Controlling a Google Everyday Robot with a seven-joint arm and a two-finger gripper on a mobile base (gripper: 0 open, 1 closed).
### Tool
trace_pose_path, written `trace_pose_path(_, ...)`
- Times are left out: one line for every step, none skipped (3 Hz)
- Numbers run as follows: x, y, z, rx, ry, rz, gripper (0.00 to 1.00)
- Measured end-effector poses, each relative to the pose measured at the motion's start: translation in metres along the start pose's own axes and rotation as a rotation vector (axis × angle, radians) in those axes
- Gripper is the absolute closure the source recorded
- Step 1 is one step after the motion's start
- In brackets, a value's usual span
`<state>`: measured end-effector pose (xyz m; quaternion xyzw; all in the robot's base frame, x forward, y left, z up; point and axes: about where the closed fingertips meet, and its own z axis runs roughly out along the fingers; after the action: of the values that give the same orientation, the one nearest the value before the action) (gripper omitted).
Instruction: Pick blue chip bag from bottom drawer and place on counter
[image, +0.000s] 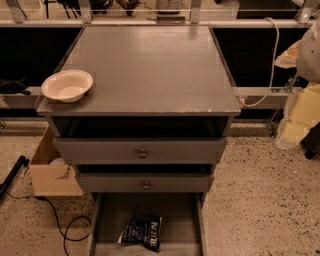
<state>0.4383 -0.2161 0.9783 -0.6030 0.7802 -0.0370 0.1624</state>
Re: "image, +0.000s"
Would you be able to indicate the black pole on floor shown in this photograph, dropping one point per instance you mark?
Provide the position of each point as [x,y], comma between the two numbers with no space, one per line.
[21,161]

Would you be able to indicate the black object on rail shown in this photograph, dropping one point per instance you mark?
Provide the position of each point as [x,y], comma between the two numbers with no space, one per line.
[13,87]

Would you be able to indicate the bottom grey open drawer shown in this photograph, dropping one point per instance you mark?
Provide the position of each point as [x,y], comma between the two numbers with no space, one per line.
[182,231]

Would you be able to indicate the blue chip bag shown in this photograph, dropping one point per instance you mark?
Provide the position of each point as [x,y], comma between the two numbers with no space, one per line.
[144,232]

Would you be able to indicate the top grey drawer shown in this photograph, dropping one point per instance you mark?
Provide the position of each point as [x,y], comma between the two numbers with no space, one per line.
[140,151]

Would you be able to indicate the middle grey drawer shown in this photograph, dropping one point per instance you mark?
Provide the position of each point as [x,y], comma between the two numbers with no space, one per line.
[149,183]

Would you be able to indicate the white bowl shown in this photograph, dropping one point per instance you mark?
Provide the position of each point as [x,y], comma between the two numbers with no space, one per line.
[67,86]

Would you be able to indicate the grey wooden drawer cabinet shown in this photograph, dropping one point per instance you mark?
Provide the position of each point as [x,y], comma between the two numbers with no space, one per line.
[149,82]

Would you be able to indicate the cardboard box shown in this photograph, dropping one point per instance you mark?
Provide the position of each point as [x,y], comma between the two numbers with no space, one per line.
[51,176]

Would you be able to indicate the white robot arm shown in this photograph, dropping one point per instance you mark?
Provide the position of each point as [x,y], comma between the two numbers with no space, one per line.
[308,59]

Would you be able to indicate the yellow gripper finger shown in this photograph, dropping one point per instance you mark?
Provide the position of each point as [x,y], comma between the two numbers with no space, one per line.
[288,59]
[301,114]

